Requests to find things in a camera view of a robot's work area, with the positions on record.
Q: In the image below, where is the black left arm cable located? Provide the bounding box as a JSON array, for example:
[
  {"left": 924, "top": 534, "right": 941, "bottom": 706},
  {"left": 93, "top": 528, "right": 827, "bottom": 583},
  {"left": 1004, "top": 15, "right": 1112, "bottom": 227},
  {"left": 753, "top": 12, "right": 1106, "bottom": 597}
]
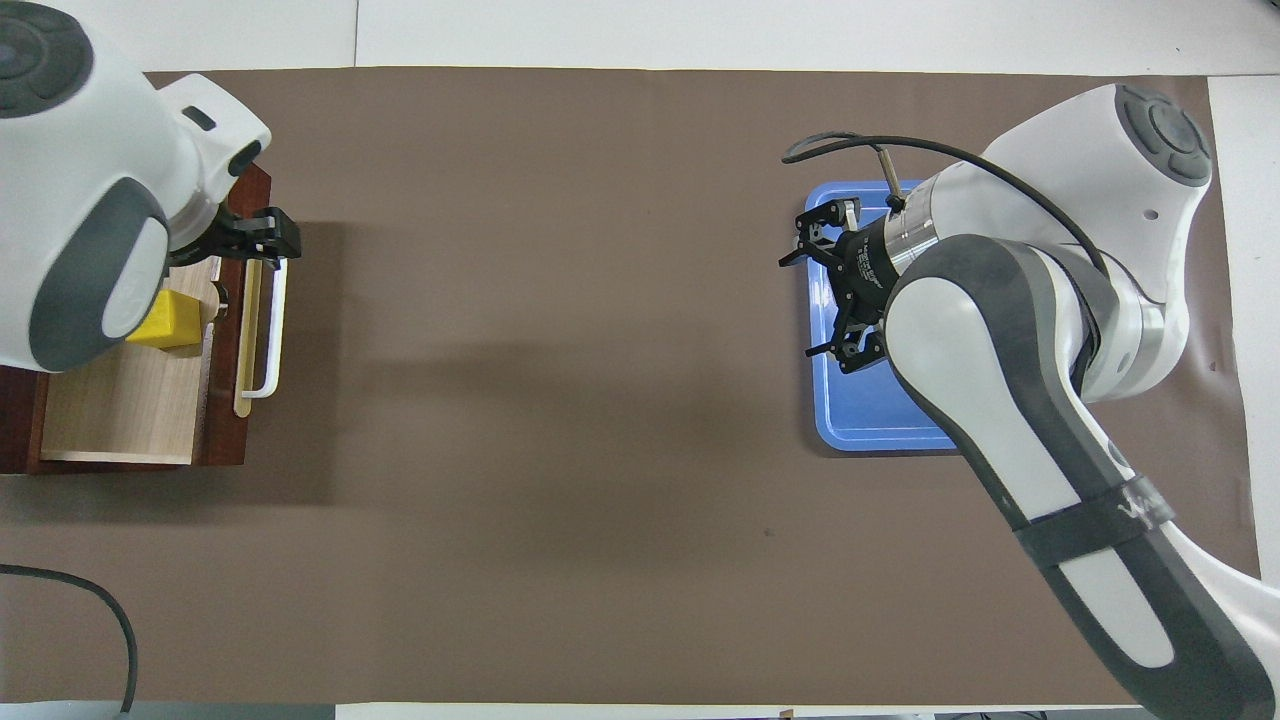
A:
[{"left": 0, "top": 563, "right": 139, "bottom": 714}]

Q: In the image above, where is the yellow cube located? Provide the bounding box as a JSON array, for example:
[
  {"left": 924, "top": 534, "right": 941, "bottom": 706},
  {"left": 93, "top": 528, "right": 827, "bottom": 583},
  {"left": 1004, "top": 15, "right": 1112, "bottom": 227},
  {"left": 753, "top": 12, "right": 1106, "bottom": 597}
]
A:
[{"left": 125, "top": 289, "right": 207, "bottom": 351}]

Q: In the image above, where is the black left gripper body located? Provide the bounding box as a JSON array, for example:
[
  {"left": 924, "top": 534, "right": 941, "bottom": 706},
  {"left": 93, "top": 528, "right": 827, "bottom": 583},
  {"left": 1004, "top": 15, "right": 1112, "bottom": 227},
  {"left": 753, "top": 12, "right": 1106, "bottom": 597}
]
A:
[{"left": 166, "top": 205, "right": 265, "bottom": 269}]

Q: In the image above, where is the white drawer handle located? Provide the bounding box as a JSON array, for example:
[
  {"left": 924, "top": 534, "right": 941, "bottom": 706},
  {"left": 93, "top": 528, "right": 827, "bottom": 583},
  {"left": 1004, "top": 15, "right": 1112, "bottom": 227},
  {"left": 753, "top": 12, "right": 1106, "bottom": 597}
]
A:
[{"left": 241, "top": 256, "right": 289, "bottom": 400}]

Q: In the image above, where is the wooden drawer with dark front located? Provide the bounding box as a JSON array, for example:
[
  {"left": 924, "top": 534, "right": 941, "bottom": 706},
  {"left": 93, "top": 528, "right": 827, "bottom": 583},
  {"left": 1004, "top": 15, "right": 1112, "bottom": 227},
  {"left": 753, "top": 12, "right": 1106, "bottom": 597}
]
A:
[{"left": 38, "top": 163, "right": 274, "bottom": 469}]

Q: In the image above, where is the brown table mat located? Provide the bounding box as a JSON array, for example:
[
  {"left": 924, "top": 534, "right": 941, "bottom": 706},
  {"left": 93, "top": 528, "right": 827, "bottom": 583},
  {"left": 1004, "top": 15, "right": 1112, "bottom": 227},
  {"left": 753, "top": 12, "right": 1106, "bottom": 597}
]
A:
[{"left": 0, "top": 66, "right": 1263, "bottom": 707}]

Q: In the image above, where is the blue plastic tray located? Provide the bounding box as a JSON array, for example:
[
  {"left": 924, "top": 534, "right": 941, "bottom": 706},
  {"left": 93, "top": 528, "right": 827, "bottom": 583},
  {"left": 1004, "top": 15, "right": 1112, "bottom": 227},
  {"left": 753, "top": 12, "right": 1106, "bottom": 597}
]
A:
[{"left": 805, "top": 179, "right": 963, "bottom": 454}]

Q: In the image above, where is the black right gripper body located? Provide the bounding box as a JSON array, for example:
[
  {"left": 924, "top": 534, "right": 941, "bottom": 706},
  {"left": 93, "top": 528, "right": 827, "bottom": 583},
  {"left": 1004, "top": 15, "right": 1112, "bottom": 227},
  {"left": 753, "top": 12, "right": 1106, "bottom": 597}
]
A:
[{"left": 822, "top": 212, "right": 893, "bottom": 353}]

